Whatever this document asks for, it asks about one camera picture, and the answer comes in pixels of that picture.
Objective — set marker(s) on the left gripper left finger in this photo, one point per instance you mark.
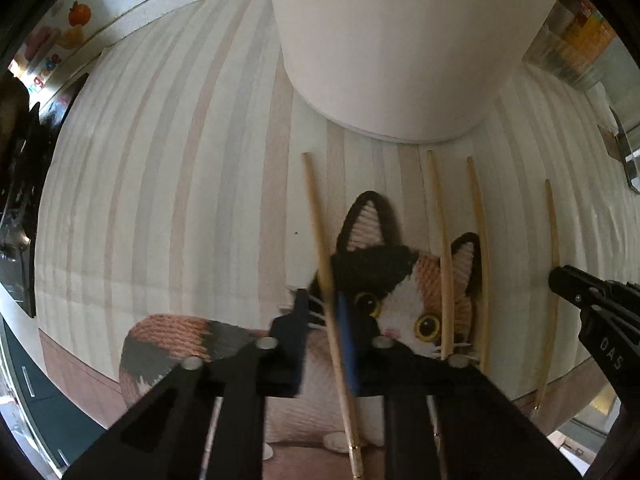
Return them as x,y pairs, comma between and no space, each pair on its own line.
231,394

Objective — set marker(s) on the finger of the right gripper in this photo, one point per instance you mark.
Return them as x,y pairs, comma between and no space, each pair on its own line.
585,290

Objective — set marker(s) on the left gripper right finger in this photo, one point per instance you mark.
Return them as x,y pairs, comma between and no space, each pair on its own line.
377,365

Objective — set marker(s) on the dark wooden chopstick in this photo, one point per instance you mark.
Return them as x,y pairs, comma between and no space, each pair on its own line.
552,306

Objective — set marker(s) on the black smartphone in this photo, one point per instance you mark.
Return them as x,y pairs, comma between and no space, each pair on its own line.
628,155

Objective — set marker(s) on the striped cat placemat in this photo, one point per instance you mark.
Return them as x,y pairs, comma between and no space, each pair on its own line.
174,217

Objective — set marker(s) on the clear plastic container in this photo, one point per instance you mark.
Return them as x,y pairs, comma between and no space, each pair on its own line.
570,42

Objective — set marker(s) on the white cylindrical utensil holder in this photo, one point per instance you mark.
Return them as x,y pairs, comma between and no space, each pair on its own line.
413,71

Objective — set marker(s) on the black gas stove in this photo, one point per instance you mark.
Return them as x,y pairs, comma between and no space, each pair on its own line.
28,139

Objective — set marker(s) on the fruit sticker poster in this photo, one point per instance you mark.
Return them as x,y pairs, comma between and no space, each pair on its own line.
59,34

